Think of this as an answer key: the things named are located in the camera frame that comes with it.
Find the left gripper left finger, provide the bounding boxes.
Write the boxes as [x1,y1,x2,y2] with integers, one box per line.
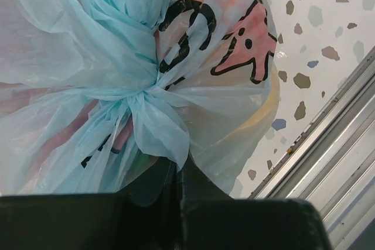
[1,158,176,249]

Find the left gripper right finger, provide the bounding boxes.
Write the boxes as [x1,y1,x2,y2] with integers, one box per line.
[178,156,331,249]

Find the blue plastic bag with fruit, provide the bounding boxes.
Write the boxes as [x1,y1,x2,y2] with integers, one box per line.
[1,0,278,196]

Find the aluminium front rail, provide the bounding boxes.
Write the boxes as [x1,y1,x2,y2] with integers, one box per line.
[251,51,374,249]

